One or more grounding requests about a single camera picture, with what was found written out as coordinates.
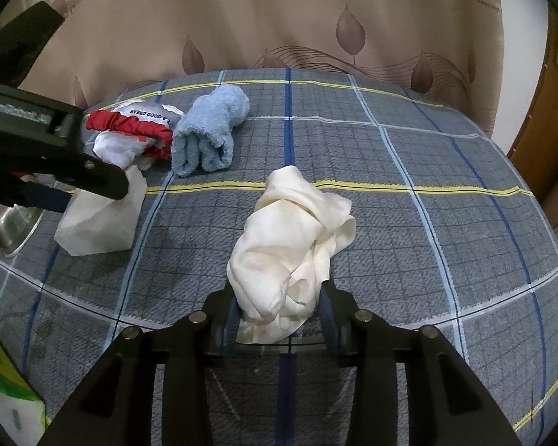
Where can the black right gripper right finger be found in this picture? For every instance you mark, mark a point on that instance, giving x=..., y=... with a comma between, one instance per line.
x=360, y=339

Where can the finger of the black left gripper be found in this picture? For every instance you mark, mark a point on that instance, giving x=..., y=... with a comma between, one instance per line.
x=85, y=172

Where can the green and white box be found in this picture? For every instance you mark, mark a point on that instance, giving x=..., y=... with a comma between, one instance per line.
x=22, y=412

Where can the brown wooden door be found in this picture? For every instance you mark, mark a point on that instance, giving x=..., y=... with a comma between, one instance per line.
x=534, y=152

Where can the red and white printed cloth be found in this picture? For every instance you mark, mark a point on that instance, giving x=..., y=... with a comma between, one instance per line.
x=136, y=133

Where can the beige leaf pattern curtain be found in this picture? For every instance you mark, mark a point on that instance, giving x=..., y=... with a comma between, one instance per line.
x=451, y=50

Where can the light blue fluffy towel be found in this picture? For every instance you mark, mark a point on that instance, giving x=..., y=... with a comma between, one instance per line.
x=204, y=136

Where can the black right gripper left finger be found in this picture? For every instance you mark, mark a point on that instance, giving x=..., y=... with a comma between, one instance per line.
x=187, y=350

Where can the stainless steel bowl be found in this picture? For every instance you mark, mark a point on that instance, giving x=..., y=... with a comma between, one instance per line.
x=17, y=224

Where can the cream cloth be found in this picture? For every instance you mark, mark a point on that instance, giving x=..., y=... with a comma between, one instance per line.
x=283, y=256

